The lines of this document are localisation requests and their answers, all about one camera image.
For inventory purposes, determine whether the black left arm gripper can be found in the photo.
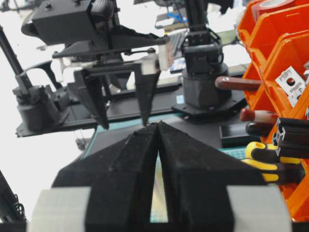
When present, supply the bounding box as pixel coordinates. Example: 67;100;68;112
21;0;172;130

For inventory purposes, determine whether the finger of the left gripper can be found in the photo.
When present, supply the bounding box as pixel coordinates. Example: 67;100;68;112
134;64;160;126

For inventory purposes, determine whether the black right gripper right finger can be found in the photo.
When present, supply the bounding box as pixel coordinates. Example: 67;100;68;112
158;122;293;232

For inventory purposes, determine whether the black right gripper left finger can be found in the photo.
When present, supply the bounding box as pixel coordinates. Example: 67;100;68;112
27;123;159;232

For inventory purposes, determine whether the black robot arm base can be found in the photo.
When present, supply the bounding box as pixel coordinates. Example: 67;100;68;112
174;0;247;116

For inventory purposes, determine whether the orange container rack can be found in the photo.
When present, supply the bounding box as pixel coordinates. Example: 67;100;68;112
238;0;309;222

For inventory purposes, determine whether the black table mat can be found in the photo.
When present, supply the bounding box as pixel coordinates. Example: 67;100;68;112
84;114;224;158

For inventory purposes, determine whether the small black tray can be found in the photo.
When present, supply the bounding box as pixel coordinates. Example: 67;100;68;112
219;123;260;148

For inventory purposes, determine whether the green cutting mat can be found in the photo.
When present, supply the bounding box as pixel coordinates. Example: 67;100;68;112
95;114;240;222

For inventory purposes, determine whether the black aluminium extrusion front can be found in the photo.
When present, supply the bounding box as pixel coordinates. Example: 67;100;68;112
275;117;309;159

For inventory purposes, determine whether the yellow black screwdriver handle rear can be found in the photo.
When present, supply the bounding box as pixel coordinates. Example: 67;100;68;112
245;142;301;164

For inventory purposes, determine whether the yellow black screwdriver handle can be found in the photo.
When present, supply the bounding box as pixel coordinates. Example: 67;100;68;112
245;142;301;164
241;159;305;186

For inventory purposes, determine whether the black tool handle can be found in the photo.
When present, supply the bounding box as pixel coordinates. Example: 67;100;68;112
245;122;274;137

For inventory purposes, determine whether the red white tool handle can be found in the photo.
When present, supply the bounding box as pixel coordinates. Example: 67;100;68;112
239;108;279;124

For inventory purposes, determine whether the brown tool handle upper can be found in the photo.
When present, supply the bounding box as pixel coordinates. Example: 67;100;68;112
215;76;262;91

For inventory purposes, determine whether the black frame rail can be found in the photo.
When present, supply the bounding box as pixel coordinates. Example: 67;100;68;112
15;82;246;138

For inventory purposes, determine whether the yellow black screwdriver handle front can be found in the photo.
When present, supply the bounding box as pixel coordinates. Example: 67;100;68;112
241;159;305;186

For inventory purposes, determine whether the silver metal bracket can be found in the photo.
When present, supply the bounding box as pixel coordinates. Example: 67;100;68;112
275;66;307;107

